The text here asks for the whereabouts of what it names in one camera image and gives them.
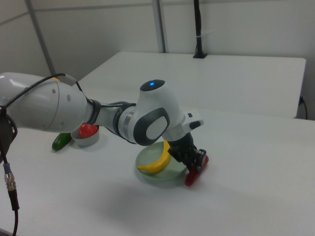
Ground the green cucumber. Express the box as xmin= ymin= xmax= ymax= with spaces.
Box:
xmin=51 ymin=132 xmax=72 ymax=151

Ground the black pole with clamp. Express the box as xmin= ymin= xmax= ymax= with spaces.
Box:
xmin=192 ymin=0 xmax=208 ymax=59

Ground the red apple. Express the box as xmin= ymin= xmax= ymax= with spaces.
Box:
xmin=78 ymin=123 xmax=97 ymax=139

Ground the pale green plastic plate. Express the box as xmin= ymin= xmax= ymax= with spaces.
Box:
xmin=135 ymin=140 xmax=188 ymax=189

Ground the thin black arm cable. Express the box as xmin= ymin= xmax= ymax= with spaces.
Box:
xmin=4 ymin=73 xmax=137 ymax=110

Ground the black wall power cable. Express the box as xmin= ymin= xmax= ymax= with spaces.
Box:
xmin=298 ymin=95 xmax=309 ymax=119

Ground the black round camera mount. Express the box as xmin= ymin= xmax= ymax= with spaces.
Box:
xmin=0 ymin=105 xmax=19 ymax=164

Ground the yellow banana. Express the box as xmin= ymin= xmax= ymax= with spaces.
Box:
xmin=137 ymin=140 xmax=171 ymax=176

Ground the white side table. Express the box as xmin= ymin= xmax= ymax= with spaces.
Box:
xmin=78 ymin=51 xmax=307 ymax=119

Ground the black cable with metal connector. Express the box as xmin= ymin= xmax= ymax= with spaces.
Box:
xmin=0 ymin=137 xmax=20 ymax=236

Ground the red chili pepper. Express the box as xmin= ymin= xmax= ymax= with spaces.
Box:
xmin=185 ymin=155 xmax=209 ymax=187

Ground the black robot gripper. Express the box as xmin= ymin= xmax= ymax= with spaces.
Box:
xmin=165 ymin=132 xmax=207 ymax=175

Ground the small grey round bowl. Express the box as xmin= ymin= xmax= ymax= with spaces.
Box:
xmin=71 ymin=124 xmax=100 ymax=148

